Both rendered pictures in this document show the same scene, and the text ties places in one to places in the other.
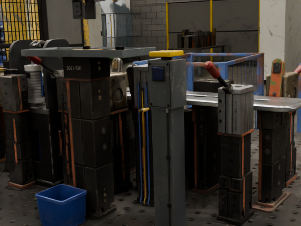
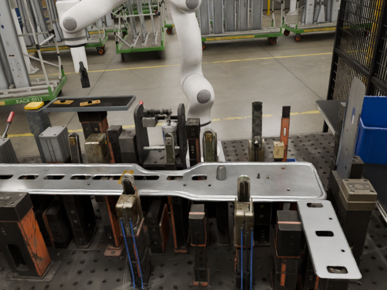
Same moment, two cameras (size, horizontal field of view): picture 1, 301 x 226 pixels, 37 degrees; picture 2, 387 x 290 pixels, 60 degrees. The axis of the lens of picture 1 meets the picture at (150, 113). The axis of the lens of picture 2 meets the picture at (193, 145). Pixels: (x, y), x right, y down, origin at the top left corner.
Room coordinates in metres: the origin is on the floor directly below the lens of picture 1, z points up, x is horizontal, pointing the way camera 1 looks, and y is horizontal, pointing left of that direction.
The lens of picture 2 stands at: (2.62, -0.09, 1.64)
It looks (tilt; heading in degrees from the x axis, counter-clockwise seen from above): 28 degrees down; 152
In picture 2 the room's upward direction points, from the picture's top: 4 degrees counter-clockwise
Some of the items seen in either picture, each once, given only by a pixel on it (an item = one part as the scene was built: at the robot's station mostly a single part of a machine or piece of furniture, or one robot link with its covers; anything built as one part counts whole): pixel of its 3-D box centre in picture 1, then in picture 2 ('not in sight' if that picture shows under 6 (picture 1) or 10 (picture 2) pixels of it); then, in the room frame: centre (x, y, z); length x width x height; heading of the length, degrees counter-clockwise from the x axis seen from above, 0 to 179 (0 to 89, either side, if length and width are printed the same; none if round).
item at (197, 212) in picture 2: not in sight; (200, 247); (1.92, 0.28, 0.84); 0.11 x 0.08 x 0.29; 144
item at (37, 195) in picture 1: (62, 207); not in sight; (1.14, 0.25, 0.74); 0.11 x 0.10 x 0.09; 54
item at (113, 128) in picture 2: not in sight; (122, 168); (1.39, 0.21, 0.90); 0.05 x 0.05 x 0.40; 54
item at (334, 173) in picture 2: not in sight; (334, 215); (2.05, 0.75, 0.85); 0.12 x 0.03 x 0.30; 144
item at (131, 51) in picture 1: (85, 51); (90, 103); (1.21, 0.17, 1.16); 0.37 x 0.14 x 0.02; 54
